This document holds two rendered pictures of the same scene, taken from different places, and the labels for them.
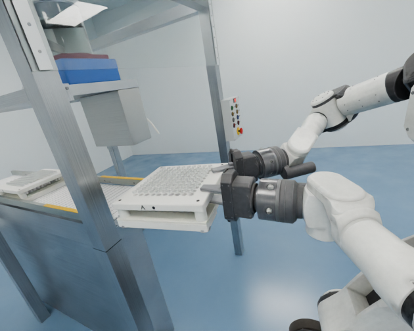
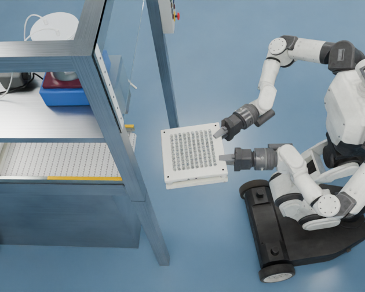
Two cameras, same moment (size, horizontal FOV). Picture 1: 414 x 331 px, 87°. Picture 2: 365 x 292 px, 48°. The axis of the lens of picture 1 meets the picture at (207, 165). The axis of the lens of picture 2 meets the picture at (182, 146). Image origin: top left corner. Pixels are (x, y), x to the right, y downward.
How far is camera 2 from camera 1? 1.25 m
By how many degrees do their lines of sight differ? 39
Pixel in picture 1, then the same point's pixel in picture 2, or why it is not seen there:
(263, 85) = not seen: outside the picture
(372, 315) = not seen: hidden behind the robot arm
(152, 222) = (193, 183)
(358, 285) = not seen: hidden behind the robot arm
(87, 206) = (138, 183)
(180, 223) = (211, 181)
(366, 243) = (302, 185)
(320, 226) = (284, 170)
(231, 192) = (241, 161)
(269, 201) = (262, 165)
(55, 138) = (124, 157)
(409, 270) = (313, 194)
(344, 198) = (296, 167)
